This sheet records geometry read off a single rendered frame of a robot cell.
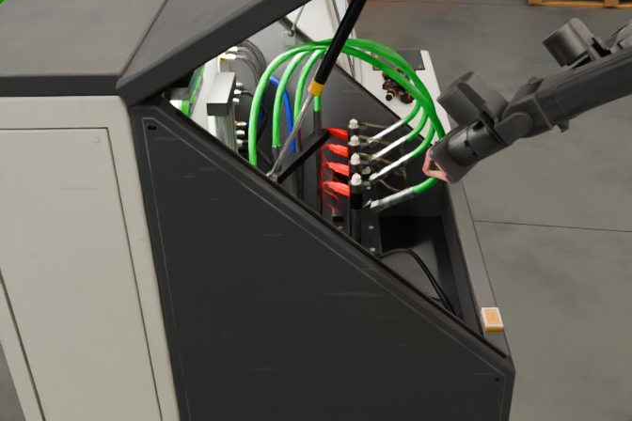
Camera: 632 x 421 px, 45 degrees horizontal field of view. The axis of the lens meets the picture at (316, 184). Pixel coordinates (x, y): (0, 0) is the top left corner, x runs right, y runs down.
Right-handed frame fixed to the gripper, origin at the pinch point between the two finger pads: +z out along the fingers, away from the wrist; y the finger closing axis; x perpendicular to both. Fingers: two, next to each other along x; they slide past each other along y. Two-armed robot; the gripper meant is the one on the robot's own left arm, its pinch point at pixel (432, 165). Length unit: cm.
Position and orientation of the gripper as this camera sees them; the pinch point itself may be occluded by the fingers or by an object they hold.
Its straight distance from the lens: 134.0
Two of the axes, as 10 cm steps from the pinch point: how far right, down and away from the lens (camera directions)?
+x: 6.2, 7.8, 0.5
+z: -4.0, 2.7, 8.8
